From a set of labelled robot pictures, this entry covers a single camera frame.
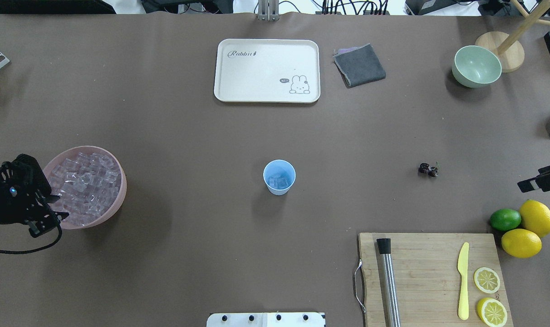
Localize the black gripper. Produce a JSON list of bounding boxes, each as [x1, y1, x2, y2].
[[0, 154, 70, 238]]

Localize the clear ice cube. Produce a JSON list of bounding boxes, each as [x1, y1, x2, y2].
[[277, 177, 290, 189], [268, 177, 279, 189]]

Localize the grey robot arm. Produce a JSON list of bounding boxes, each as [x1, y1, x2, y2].
[[0, 154, 69, 238]]

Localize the pile of clear ice cubes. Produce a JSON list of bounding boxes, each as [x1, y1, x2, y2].
[[48, 152, 121, 226]]

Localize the dark red cherries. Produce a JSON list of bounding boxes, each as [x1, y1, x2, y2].
[[417, 162, 441, 178]]

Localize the light blue cup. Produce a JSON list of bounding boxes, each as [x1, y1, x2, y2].
[[263, 159, 296, 195]]

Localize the pink bowl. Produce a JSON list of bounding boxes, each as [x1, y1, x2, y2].
[[43, 145, 128, 230]]

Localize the yellow lemon outer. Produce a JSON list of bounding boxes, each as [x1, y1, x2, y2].
[[519, 199, 550, 238]]

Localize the green lime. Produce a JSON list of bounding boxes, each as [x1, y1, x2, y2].
[[489, 208, 522, 232]]

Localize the yellow lemon near board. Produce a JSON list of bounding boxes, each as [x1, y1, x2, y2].
[[501, 228, 542, 258]]

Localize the lemon half lower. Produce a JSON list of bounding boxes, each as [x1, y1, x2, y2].
[[473, 267, 501, 294]]

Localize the lemon half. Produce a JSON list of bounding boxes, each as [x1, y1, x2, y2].
[[473, 267, 501, 294], [476, 297, 509, 327]]

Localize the yellow plastic knife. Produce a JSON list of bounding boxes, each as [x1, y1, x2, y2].
[[457, 242, 470, 321]]

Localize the wooden stand with base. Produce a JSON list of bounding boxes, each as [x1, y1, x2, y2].
[[475, 0, 550, 73]]

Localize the mint green bowl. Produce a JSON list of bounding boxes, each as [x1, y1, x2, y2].
[[452, 45, 502, 88]]

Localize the lemon half upper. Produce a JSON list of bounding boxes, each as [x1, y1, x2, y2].
[[476, 297, 509, 327]]

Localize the wooden cutting board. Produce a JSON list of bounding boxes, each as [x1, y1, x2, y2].
[[358, 233, 510, 327]]

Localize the steel muddler black tip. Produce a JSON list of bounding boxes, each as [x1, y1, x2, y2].
[[376, 238, 402, 327]]

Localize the grey folded cloth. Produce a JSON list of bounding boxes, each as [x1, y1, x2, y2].
[[333, 43, 387, 88]]

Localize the cream rabbit tray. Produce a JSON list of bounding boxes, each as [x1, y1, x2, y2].
[[214, 39, 321, 104]]

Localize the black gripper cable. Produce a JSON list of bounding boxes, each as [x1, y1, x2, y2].
[[0, 218, 63, 255]]

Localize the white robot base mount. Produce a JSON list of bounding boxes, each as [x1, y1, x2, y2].
[[206, 311, 326, 327]]

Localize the bundle of black cables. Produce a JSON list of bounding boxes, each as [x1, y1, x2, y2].
[[280, 0, 405, 16]]

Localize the metal camera post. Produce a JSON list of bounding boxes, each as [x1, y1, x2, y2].
[[257, 0, 280, 21]]

